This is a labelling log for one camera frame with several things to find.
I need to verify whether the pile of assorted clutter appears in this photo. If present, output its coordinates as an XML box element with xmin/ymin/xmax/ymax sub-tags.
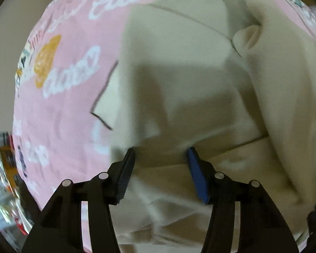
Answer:
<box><xmin>0</xmin><ymin>132</ymin><xmax>35</xmax><ymax>237</ymax></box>

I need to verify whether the beige zip hoodie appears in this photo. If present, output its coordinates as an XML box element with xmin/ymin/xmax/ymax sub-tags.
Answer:
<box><xmin>91</xmin><ymin>0</ymin><xmax>316</xmax><ymax>249</ymax></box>

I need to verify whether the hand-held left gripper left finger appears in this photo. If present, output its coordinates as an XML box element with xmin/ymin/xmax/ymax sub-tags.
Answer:
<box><xmin>21</xmin><ymin>148</ymin><xmax>136</xmax><ymax>253</ymax></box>

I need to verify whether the pink printed bed sheet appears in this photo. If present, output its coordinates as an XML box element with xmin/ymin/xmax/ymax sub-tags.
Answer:
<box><xmin>11</xmin><ymin>0</ymin><xmax>316</xmax><ymax>253</ymax></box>

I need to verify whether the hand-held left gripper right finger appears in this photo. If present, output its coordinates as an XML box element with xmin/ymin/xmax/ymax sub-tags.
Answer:
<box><xmin>187</xmin><ymin>147</ymin><xmax>300</xmax><ymax>253</ymax></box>

